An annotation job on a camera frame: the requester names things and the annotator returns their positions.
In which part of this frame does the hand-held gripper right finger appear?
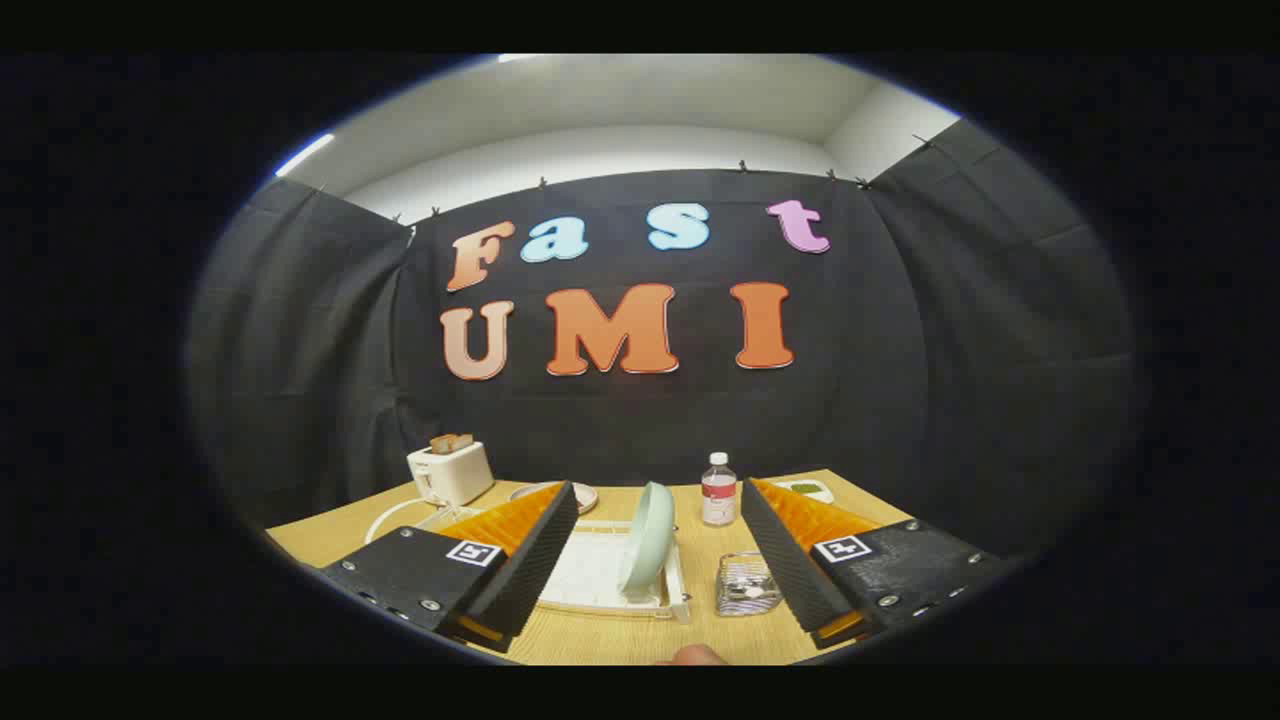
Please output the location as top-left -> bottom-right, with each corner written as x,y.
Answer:
740,477 -> 1011,651

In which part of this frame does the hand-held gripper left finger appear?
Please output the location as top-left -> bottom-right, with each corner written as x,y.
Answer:
318,480 -> 581,655

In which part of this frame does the white wire dish rack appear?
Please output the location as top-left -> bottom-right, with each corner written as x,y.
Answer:
363,495 -> 693,626

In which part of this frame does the pale green plate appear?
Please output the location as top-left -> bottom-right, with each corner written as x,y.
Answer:
617,481 -> 677,598

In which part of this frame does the white round plate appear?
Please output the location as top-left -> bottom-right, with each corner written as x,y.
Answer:
510,481 -> 600,516

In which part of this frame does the clear plastic water bottle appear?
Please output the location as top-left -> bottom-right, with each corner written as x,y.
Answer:
701,452 -> 739,528

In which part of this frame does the black backdrop cloth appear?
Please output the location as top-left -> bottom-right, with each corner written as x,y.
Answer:
185,120 -> 1141,561

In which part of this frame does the white toaster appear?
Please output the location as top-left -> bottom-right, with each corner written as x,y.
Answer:
407,440 -> 495,507

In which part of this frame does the metal wire basket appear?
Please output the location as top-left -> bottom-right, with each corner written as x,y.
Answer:
715,551 -> 784,618

